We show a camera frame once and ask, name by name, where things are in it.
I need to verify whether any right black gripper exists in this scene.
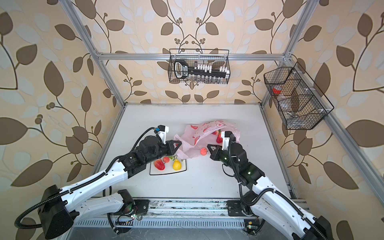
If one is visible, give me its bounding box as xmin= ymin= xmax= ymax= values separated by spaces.
xmin=208 ymin=143 xmax=239 ymax=173

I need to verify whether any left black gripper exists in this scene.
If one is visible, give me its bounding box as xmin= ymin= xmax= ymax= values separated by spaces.
xmin=144 ymin=138 xmax=183 ymax=166

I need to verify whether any large fake strawberry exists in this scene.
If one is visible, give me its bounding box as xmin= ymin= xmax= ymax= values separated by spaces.
xmin=154 ymin=159 xmax=165 ymax=171

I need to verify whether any pink plastic bag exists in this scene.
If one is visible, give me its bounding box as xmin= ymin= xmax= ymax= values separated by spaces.
xmin=174 ymin=120 xmax=241 ymax=159

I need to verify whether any small orange fake fruit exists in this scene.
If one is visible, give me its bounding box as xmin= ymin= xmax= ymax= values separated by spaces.
xmin=200 ymin=148 xmax=208 ymax=156

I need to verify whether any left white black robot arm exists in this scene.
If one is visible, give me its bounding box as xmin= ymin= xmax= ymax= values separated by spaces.
xmin=14 ymin=125 xmax=182 ymax=240

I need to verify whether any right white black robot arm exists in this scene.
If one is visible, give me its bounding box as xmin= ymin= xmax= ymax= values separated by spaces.
xmin=207 ymin=132 xmax=333 ymax=240

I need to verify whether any white square plate black rim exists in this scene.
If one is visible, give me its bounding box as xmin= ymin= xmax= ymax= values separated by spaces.
xmin=150 ymin=157 xmax=187 ymax=176

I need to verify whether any clear bottle red cap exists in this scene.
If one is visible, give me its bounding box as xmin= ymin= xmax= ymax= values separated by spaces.
xmin=272 ymin=85 xmax=301 ymax=116

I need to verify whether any black test tube rack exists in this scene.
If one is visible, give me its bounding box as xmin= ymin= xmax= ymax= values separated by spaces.
xmin=172 ymin=60 xmax=231 ymax=82

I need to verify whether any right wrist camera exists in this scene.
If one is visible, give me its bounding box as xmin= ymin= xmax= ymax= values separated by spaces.
xmin=221 ymin=131 xmax=233 ymax=151

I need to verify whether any right black wire basket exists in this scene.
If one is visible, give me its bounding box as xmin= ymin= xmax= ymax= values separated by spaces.
xmin=264 ymin=63 xmax=334 ymax=130

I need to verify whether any black wire basket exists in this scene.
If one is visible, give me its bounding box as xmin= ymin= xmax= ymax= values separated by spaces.
xmin=264 ymin=63 xmax=334 ymax=130
xmin=168 ymin=48 xmax=231 ymax=85

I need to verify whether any back black wire basket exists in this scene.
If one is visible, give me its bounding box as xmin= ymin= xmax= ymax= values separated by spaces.
xmin=168 ymin=48 xmax=231 ymax=85

